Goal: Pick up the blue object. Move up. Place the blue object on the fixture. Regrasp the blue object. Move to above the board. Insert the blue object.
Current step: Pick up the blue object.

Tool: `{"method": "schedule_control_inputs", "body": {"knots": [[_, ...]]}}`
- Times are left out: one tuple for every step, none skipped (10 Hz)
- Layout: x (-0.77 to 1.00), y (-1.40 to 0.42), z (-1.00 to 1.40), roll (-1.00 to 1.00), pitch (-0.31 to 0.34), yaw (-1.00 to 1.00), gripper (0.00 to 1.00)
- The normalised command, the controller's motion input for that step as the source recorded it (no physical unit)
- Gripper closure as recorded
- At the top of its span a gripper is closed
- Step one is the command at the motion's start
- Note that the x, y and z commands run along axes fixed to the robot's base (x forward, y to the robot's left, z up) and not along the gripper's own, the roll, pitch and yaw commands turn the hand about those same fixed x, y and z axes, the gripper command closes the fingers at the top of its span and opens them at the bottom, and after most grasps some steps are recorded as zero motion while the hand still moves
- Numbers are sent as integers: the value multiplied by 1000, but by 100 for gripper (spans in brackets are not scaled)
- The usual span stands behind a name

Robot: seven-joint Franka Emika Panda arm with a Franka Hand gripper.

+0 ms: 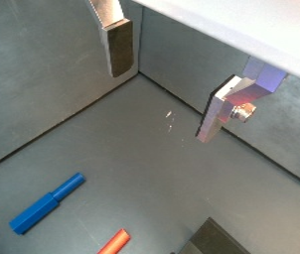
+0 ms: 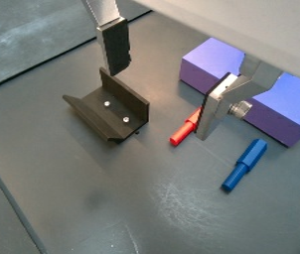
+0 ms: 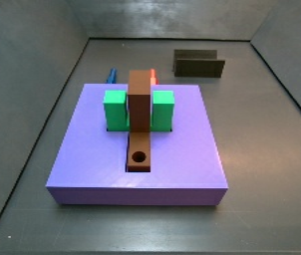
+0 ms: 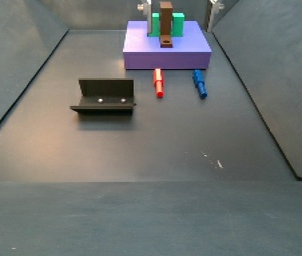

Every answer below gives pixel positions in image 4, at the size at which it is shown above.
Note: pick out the purple base block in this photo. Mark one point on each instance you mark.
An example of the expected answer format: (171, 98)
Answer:
(143, 53)

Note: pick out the black angled fixture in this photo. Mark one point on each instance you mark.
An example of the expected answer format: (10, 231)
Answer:
(106, 95)

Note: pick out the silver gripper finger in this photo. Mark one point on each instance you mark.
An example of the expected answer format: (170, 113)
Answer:
(214, 7)
(146, 8)

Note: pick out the red peg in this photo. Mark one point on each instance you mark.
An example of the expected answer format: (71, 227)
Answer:
(158, 83)

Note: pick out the blue peg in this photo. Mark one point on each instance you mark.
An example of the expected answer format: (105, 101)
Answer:
(199, 83)

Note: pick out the brown L-shaped bracket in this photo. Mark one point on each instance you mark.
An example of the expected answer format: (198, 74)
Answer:
(166, 21)

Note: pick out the green upright block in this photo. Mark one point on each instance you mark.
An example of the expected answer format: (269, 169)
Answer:
(177, 25)

